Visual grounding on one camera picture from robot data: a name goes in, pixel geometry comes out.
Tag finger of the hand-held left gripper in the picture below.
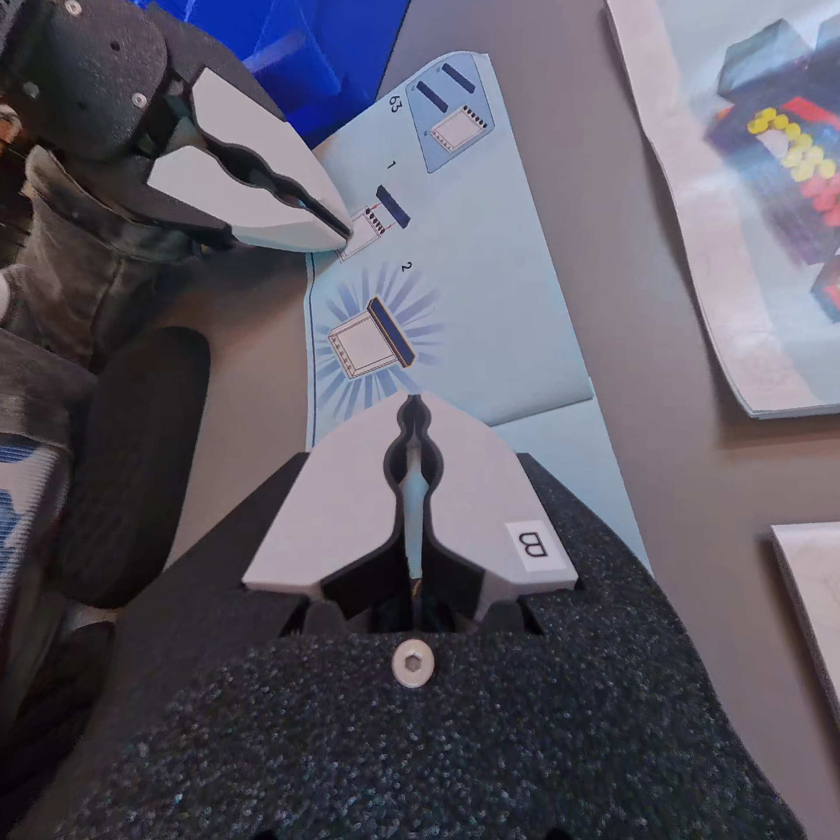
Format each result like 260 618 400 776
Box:
189 66 354 234
146 144 352 256

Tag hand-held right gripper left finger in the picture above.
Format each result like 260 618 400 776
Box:
241 394 416 599

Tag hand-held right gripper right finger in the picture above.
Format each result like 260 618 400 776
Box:
415 394 580 601

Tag person's left forearm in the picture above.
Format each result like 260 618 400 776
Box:
0 146 198 395

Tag blue plastic bin with divider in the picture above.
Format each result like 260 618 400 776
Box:
150 0 413 153

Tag black bumpy cushion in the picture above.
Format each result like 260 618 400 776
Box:
56 326 213 610

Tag arcade cover instruction booklet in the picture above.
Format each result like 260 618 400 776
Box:
769 521 840 723

